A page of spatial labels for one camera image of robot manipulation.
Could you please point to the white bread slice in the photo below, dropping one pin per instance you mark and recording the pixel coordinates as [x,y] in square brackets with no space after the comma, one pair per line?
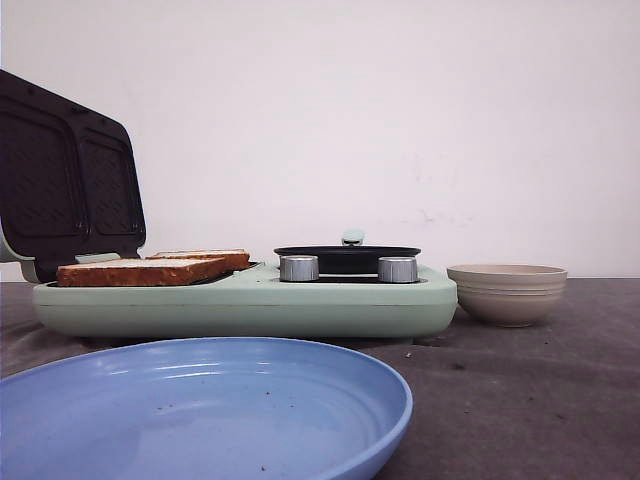
[140,272]
[235,259]

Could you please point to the beige ribbed bowl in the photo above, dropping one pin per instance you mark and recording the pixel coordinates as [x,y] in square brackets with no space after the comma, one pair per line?
[508,295]

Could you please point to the mint green sandwich maker lid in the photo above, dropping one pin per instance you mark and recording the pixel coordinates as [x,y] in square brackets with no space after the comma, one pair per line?
[69,187]

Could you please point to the mint green breakfast maker base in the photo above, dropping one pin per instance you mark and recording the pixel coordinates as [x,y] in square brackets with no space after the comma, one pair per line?
[254,302]

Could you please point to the small black frying pan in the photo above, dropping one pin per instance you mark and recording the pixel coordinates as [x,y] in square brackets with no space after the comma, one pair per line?
[348,258]

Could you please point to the left silver control knob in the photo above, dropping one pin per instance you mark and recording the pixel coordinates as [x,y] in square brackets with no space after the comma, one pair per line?
[299,268]

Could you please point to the silver control knob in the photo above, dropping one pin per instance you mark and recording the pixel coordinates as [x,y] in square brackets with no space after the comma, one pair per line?
[299,268]
[397,269]

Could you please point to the right silver control knob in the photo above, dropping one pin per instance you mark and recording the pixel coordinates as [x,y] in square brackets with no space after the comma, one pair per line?
[397,269]

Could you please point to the blue plate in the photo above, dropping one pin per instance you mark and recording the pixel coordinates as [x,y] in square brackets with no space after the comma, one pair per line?
[210,408]

